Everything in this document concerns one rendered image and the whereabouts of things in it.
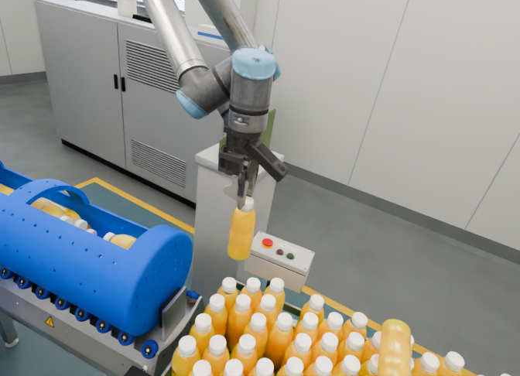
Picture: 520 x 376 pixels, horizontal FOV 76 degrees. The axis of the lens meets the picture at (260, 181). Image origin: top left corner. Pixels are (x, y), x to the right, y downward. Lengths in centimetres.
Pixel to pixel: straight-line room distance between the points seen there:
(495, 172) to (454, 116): 59
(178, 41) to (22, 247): 66
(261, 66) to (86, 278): 63
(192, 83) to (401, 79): 260
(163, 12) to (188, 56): 17
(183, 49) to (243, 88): 27
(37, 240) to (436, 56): 299
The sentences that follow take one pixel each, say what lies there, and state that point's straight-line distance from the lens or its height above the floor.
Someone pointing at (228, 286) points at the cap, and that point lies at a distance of 96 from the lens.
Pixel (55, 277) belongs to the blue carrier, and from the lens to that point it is 99.
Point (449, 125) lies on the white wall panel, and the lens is 332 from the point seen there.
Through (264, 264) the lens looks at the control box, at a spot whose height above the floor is 106.
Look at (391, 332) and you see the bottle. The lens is 92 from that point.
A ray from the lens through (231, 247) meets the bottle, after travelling 94.
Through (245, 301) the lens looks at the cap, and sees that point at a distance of 94.
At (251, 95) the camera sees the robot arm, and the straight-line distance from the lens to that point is 72.
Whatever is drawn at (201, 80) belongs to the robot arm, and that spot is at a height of 159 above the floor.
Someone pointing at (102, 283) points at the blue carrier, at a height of 116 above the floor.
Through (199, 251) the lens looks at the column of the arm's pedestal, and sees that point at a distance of 189.
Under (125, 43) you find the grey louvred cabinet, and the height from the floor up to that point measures 128.
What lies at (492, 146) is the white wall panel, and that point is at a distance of 338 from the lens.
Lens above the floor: 180
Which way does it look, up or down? 30 degrees down
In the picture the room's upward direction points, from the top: 10 degrees clockwise
